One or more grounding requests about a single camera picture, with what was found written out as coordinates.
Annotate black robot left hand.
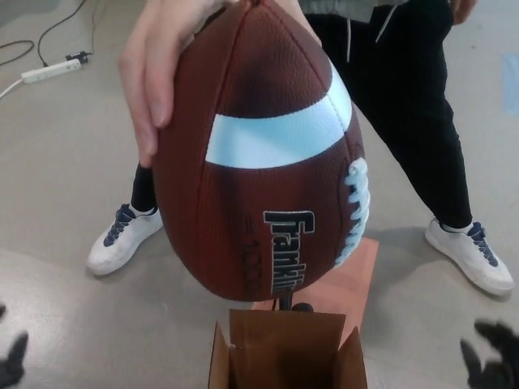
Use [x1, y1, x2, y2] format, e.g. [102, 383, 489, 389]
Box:
[0, 302, 30, 389]

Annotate person's left hand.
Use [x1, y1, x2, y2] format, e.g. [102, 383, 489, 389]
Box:
[448, 0, 484, 24]

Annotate person's right hand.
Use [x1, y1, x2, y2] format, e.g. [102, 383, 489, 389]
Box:
[118, 0, 245, 158]

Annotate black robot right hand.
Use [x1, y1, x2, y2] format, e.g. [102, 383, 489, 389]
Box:
[459, 319, 519, 389]

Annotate brown Franklin football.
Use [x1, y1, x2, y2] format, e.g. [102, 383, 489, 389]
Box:
[152, 0, 368, 306]

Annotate blue tape patch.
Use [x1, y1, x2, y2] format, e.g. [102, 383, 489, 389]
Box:
[502, 54, 519, 113]

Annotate white power strip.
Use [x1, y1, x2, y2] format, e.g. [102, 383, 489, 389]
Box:
[20, 58, 84, 85]

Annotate black trousers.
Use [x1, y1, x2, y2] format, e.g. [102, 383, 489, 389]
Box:
[129, 0, 474, 232]

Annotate white sneaker navy laces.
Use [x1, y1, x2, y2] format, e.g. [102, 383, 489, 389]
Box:
[86, 203, 165, 277]
[424, 218, 515, 296]

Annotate orange flat board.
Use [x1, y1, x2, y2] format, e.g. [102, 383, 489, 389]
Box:
[251, 238, 380, 334]

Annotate brown cardboard box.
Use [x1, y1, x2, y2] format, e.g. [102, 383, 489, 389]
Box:
[206, 309, 368, 389]

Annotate black floor cable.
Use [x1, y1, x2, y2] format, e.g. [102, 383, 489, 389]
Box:
[0, 0, 107, 68]

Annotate white drawstring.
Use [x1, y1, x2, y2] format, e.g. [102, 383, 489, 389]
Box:
[345, 7, 395, 62]

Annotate white power strip cable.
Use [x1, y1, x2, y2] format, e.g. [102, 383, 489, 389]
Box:
[0, 79, 25, 100]

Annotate black stand post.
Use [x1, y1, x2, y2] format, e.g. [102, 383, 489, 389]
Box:
[271, 297, 315, 315]

